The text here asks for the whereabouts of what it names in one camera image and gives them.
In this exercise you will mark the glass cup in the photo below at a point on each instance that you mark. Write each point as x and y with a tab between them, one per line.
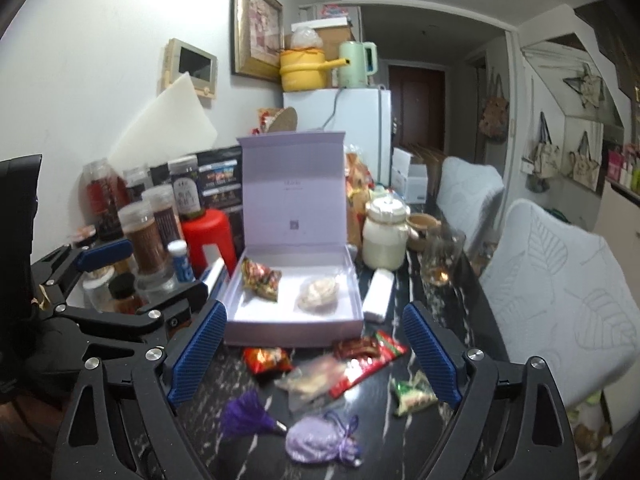
442	260

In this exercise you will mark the dark spice jar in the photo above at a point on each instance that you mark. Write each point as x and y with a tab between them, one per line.
167	220

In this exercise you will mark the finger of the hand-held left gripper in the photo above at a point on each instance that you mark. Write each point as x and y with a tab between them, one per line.
105	254
125	322

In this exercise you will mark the dark bottle white label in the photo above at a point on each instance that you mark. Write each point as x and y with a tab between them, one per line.
186	195

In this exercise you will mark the brown plush slipper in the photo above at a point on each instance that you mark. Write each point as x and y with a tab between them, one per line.
592	435

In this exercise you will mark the clear pale snack packet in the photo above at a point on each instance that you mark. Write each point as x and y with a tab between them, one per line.
310	380

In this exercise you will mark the black printed box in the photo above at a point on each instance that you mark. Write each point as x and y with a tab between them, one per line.
220	180

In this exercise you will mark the round woven mat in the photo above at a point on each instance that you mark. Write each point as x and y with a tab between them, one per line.
285	120

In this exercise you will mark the white tissue pack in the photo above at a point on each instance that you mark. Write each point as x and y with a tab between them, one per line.
378	294

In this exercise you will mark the gold framed picture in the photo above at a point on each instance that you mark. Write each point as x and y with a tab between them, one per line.
255	25

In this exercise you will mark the clear plastic bag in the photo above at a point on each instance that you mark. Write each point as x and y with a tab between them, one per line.
305	39

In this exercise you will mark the brown spice jar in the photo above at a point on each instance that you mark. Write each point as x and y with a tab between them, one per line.
145	245

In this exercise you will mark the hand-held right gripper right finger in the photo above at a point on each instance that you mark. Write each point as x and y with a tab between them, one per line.
432	355

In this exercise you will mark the lavender sachet pouch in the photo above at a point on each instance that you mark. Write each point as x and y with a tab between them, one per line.
315	437

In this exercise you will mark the dark brown candy packet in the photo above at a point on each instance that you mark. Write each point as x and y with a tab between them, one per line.
356	347

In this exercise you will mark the flat white box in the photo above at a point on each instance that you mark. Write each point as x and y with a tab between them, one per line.
320	24

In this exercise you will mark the dark brown door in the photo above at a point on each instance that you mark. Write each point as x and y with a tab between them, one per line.
417	105

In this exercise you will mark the lavender gift box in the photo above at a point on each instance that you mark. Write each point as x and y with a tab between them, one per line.
295	195

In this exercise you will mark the red sauce bottle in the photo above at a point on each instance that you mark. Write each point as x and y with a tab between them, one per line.
102	195

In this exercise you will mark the small blue label bottle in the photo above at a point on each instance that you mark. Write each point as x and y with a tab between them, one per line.
181	265

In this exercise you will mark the brown tote bag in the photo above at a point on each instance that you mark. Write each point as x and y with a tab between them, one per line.
495	115

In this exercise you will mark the yellow pot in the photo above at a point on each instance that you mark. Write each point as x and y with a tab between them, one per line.
302	72

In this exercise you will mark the row of shelf bottles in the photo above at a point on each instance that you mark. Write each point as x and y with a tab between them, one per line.
625	167

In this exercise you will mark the red green snack packet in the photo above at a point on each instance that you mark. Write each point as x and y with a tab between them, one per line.
261	280

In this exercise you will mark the white blue carton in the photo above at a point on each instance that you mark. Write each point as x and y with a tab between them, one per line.
215	275

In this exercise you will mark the white foam board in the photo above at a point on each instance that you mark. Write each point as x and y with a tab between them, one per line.
165	125

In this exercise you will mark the white snack packet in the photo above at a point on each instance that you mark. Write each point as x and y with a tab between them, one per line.
317	295

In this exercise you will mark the small pale spice jar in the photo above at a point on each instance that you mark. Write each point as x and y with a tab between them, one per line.
97	285

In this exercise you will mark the green slippers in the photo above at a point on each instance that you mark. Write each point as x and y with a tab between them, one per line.
593	400

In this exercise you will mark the orange snack bag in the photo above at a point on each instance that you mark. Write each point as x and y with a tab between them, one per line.
357	185

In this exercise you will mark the long red snack packet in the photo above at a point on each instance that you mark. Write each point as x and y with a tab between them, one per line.
360	374

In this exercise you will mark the brown ceramic bowl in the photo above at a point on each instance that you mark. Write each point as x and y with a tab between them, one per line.
422	225

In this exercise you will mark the beige tote bag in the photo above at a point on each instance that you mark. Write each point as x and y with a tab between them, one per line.
584	165
545	152

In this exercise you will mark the white storage box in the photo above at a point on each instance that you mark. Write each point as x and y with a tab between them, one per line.
410	175

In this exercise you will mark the orange red snack packet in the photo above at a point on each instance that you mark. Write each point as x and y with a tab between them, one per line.
266	360

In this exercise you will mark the beige intercom panel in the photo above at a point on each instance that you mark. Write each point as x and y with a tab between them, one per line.
195	62

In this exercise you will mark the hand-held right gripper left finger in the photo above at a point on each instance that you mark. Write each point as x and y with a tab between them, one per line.
197	355

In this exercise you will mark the white fridge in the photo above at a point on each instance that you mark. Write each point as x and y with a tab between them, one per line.
360	120

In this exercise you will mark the red plastic stool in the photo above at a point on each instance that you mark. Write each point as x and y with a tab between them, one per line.
210	237

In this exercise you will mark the grey leaf-pattern chair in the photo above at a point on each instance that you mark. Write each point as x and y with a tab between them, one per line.
560	285
467	195

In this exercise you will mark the cardboard box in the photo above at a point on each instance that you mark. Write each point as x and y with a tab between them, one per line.
332	40

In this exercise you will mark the green electric kettle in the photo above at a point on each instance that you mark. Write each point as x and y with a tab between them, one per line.
352	62

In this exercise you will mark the purple tassel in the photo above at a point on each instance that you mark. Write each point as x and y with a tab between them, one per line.
245	415

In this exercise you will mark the small red spice jar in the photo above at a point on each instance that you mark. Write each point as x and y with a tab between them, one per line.
125	300

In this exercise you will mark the cream ceramic jar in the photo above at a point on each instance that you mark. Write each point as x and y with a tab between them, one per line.
384	240

